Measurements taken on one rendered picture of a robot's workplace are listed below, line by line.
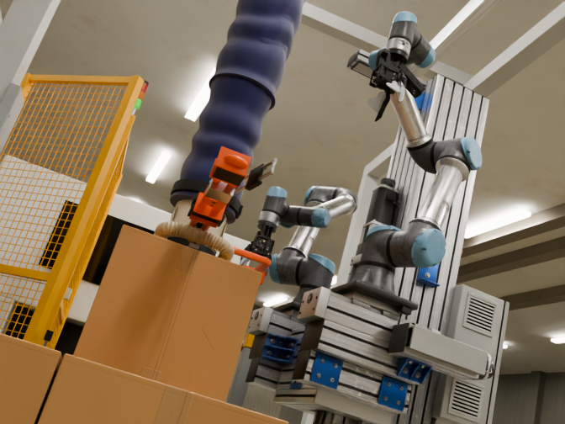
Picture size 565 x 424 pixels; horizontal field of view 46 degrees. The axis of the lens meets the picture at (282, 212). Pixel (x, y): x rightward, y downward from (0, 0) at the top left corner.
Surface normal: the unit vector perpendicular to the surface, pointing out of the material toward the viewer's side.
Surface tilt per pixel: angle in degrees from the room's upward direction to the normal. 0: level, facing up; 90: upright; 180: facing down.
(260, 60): 99
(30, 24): 90
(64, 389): 90
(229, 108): 77
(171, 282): 90
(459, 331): 90
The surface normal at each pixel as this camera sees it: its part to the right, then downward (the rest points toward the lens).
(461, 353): 0.36, -0.25
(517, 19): -0.26, 0.90
